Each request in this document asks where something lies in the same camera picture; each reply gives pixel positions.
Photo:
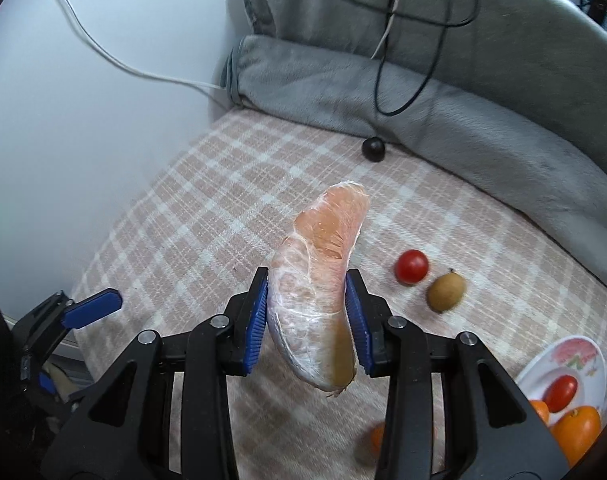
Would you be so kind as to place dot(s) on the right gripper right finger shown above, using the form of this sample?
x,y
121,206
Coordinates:
x,y
452,412

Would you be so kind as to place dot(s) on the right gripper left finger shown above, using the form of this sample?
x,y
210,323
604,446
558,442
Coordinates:
x,y
160,411

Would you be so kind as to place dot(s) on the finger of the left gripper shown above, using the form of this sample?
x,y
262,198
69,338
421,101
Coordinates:
x,y
80,314

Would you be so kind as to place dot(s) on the mandarin orange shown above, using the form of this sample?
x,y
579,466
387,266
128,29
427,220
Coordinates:
x,y
376,437

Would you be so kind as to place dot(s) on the brown kiwi fruit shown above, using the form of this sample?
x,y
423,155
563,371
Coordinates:
x,y
446,292

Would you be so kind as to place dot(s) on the peeled pomelo segment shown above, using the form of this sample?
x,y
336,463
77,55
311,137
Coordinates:
x,y
307,287

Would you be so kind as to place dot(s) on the small mandarin in plate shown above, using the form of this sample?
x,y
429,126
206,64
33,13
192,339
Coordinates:
x,y
542,410

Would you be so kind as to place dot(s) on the red cherry tomato in plate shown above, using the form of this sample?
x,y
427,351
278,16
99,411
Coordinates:
x,y
560,393

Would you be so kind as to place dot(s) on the large orange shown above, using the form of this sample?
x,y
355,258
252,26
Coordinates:
x,y
577,431

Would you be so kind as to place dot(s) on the floral white plate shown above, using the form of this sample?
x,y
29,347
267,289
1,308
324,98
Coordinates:
x,y
576,356

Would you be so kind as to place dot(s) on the pink plaid tablecloth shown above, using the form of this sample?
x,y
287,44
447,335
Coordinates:
x,y
442,253

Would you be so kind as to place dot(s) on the red cherry tomato on cloth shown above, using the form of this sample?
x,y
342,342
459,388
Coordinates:
x,y
411,267

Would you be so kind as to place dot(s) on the dark plum by blanket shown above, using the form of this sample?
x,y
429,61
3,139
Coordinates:
x,y
374,149

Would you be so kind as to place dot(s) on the grey folded blanket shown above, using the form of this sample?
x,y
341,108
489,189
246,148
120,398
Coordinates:
x,y
509,95

